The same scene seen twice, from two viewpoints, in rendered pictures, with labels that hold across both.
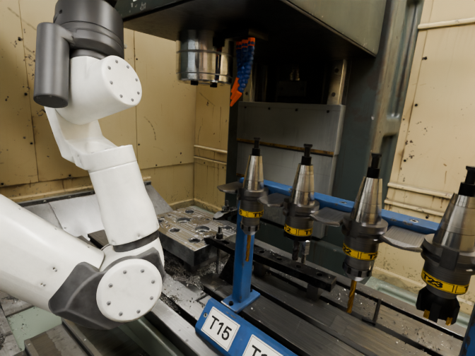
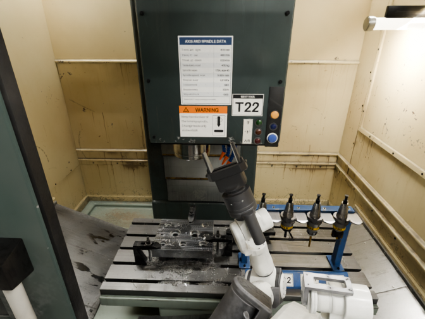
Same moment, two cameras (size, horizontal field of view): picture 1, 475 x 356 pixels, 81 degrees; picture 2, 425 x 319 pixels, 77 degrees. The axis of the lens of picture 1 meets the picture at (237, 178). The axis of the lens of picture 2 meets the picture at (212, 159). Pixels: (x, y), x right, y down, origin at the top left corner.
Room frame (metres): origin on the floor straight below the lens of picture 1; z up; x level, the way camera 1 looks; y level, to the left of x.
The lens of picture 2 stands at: (-0.04, 0.70, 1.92)
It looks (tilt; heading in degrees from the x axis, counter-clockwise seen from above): 25 degrees down; 322
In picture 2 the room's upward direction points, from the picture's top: straight up
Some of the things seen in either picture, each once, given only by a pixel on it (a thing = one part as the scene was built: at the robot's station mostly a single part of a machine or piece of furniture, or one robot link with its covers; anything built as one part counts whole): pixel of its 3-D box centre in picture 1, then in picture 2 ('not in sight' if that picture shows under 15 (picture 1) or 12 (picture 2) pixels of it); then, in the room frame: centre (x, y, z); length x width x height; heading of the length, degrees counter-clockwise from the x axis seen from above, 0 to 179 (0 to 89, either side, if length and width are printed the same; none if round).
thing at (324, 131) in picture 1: (280, 164); (201, 166); (1.18, -0.18, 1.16); 0.48 x 0.05 x 0.51; 49
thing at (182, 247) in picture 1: (192, 231); (184, 237); (0.89, 0.14, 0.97); 0.29 x 0.23 x 0.05; 49
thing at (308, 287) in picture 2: not in sight; (324, 295); (0.11, 0.30, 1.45); 0.09 x 0.06 x 0.08; 40
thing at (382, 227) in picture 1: (363, 227); (314, 218); (0.41, -0.20, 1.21); 0.06 x 0.06 x 0.03
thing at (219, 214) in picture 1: (227, 219); (191, 217); (0.99, 0.03, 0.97); 0.13 x 0.03 x 0.15; 139
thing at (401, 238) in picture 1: (403, 239); (327, 218); (0.37, -0.24, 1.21); 0.07 x 0.05 x 0.01; 139
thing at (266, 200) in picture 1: (275, 200); (274, 217); (0.51, -0.08, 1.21); 0.07 x 0.05 x 0.01; 139
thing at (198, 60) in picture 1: (204, 61); (191, 140); (0.84, 0.11, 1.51); 0.16 x 0.16 x 0.12
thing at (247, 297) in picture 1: (244, 248); (245, 237); (0.63, -0.03, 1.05); 0.10 x 0.05 x 0.30; 139
